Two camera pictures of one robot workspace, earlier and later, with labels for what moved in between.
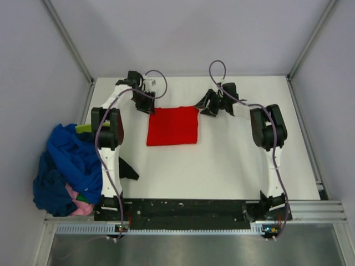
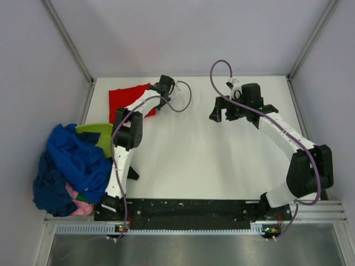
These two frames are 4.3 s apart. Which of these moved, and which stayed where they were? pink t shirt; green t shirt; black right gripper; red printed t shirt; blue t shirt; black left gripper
Moved: black right gripper; red printed t shirt; black left gripper
Stayed: blue t shirt; pink t shirt; green t shirt
